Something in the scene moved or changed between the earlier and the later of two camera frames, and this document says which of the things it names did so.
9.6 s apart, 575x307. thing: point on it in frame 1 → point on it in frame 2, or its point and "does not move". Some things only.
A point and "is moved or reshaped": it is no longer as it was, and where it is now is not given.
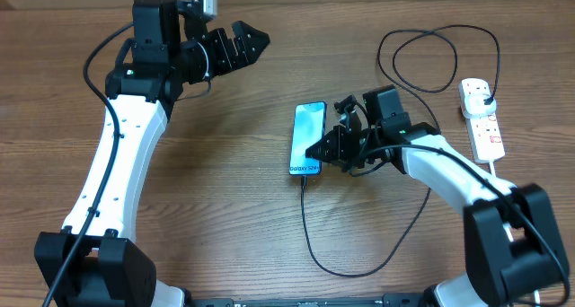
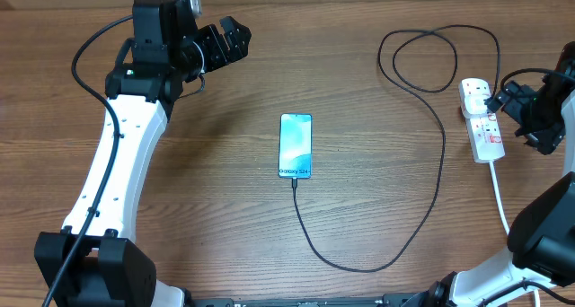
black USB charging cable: [423, 31] is moved or reshaped
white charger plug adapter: [474, 106] does not move
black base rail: [389, 300] does not move
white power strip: [484, 132] does not move
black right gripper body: [367, 150] → [538, 114]
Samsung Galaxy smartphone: [307, 125] is moved or reshaped
